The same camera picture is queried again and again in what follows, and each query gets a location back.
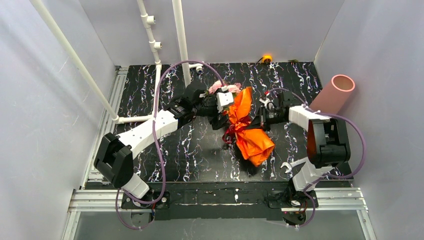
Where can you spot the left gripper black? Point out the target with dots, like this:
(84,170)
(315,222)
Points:
(218,119)

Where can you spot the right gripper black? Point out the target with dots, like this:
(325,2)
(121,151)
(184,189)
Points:
(262,119)

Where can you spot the pink flower bunch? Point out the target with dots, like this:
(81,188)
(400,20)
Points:
(233,88)

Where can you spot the orange wrapping paper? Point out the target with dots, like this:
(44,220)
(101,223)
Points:
(254,144)

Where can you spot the dark red ribbon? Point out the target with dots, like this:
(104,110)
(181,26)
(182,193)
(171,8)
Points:
(237,126)

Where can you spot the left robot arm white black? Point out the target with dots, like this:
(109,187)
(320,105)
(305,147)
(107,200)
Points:
(116,153)

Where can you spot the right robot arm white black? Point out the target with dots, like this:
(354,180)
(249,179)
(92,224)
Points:
(327,142)

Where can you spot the pink cylindrical vase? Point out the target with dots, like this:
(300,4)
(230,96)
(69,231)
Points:
(334,94)

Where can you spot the silver wrench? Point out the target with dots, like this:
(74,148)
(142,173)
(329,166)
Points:
(288,166)

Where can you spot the yellow round button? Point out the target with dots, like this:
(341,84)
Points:
(265,59)

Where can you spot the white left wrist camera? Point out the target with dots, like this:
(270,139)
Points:
(224,100)

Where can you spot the white PVC pipe frame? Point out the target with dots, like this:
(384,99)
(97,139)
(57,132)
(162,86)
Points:
(147,21)

